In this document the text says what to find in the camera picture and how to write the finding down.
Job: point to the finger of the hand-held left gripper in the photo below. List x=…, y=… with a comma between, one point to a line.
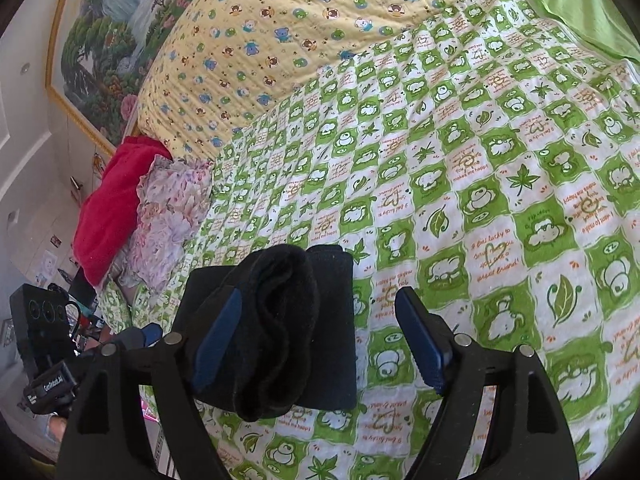
x=145, y=335

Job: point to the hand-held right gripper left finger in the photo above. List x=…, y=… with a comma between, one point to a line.
x=217, y=340

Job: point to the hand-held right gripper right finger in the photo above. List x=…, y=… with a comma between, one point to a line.
x=425, y=340

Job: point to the black pants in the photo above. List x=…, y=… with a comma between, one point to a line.
x=280, y=310

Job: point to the pink floral blanket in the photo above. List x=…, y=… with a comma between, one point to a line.
x=165, y=220

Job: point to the red blanket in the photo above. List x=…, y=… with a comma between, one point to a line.
x=110, y=210

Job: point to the green frog print blanket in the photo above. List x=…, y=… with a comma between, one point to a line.
x=500, y=185

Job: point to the gold framed landscape painting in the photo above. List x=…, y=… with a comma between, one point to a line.
x=120, y=35

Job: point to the yellow bear print quilt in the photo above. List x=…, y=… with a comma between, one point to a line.
x=300, y=35

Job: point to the plain green sheet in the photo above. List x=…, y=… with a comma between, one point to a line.
x=580, y=5

